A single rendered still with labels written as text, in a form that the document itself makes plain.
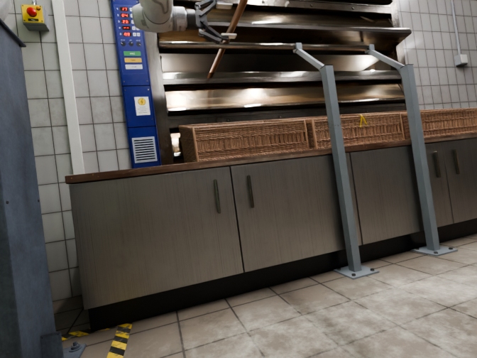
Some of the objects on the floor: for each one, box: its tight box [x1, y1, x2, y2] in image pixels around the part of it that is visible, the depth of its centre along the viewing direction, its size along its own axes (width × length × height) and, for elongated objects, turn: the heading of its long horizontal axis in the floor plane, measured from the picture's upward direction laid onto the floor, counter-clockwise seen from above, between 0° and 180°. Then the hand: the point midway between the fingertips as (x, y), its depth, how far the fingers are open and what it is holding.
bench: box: [65, 132, 477, 332], centre depth 158 cm, size 56×242×58 cm
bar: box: [159, 40, 458, 280], centre depth 133 cm, size 31×127×118 cm
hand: (231, 20), depth 123 cm, fingers open, 13 cm apart
